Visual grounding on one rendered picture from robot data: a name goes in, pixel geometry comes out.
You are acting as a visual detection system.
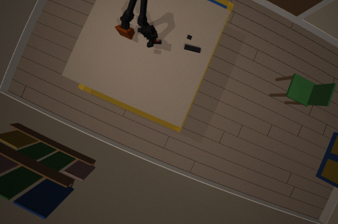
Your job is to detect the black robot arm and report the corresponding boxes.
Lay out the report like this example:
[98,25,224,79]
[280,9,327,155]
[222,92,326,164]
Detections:
[120,0,157,40]

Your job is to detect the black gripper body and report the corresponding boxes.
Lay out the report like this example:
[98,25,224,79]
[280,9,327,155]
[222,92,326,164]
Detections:
[144,34,154,48]

